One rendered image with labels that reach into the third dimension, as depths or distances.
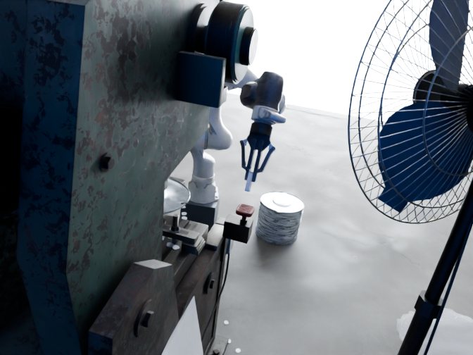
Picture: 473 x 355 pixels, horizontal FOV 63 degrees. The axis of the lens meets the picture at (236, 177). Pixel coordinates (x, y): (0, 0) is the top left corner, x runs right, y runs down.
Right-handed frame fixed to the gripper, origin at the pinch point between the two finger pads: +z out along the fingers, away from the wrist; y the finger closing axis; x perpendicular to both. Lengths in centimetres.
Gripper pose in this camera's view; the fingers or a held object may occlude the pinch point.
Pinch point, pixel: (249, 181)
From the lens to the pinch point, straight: 134.1
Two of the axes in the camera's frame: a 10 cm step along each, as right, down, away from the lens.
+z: -2.2, 9.8, -0.1
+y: -9.5, -2.1, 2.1
